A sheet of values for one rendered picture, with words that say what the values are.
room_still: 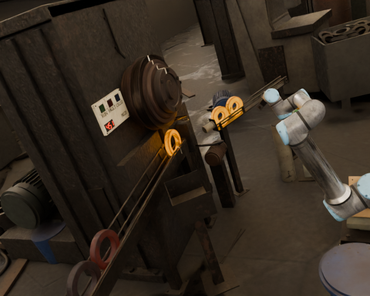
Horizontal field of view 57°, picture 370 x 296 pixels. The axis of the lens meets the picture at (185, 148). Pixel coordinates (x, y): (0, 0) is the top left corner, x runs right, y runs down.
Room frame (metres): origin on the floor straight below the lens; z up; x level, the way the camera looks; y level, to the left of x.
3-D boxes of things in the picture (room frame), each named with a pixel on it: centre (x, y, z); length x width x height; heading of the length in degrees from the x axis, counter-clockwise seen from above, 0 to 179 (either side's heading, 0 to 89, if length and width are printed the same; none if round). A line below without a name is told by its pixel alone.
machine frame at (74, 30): (2.36, 0.44, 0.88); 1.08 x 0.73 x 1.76; 151
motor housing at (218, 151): (2.37, -0.22, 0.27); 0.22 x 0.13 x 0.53; 151
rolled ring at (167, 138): (2.14, 0.07, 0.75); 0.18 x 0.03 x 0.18; 151
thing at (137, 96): (2.14, 0.06, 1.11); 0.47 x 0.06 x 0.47; 151
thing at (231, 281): (1.58, 0.06, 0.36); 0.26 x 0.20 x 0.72; 6
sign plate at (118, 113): (1.90, 0.33, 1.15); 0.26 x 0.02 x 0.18; 151
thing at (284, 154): (2.42, -0.75, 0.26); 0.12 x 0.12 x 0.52
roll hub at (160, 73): (2.10, -0.02, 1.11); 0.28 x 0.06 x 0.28; 151
